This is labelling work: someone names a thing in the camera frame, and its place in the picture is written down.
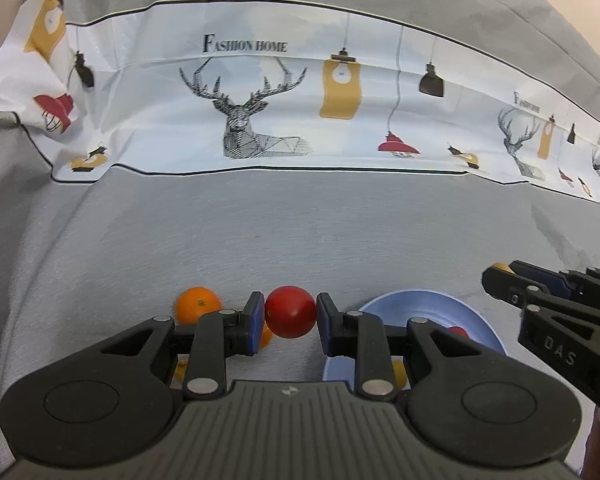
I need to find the orange tangerine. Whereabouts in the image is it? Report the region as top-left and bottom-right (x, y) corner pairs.
(259, 324), (274, 350)
(174, 287), (222, 325)

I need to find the small yellow fruit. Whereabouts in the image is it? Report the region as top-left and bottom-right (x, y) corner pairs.
(173, 358), (188, 384)
(392, 360), (408, 390)
(492, 262), (514, 274)

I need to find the white printed deer cloth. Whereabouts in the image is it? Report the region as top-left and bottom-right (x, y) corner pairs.
(0, 0), (600, 203)

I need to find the red tomato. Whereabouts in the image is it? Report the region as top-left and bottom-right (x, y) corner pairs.
(264, 286), (317, 339)
(449, 326), (469, 338)

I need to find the blue round plate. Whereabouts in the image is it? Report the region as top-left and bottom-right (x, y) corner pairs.
(322, 289), (506, 394)

